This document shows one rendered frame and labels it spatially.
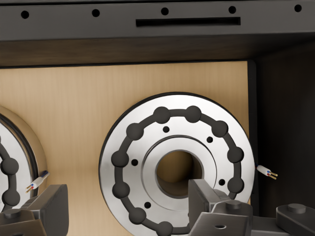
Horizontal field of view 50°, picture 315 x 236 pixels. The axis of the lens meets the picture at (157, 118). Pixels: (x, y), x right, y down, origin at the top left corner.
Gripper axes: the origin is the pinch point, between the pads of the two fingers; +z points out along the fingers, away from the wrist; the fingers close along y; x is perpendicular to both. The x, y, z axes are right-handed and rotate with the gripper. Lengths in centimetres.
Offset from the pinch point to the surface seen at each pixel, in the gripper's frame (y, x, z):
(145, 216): 0.8, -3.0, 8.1
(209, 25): 3.9, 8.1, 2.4
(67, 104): -4.5, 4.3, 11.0
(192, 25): 3.2, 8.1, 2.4
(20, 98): -7.7, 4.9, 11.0
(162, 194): 1.9, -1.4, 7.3
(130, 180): -0.1, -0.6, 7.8
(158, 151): 1.7, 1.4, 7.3
